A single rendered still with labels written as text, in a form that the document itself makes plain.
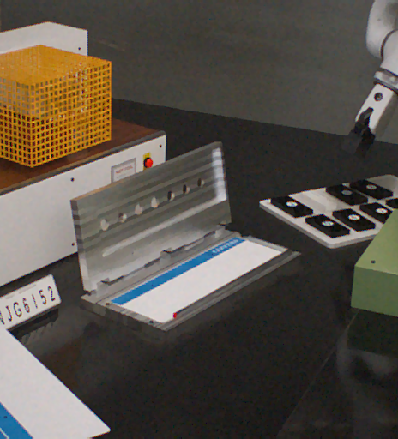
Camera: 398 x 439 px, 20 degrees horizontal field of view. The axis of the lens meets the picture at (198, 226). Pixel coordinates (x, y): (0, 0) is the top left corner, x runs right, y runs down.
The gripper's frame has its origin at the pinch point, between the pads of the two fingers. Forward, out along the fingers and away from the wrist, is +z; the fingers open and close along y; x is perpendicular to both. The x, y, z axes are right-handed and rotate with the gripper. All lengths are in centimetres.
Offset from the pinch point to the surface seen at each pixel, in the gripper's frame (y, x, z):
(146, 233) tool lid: -41, 17, 35
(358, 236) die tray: -4.1, -11.3, 15.8
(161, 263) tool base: -36, 13, 39
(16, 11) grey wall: 164, 199, 10
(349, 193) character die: 13.9, -0.5, 8.7
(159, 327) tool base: -57, 0, 46
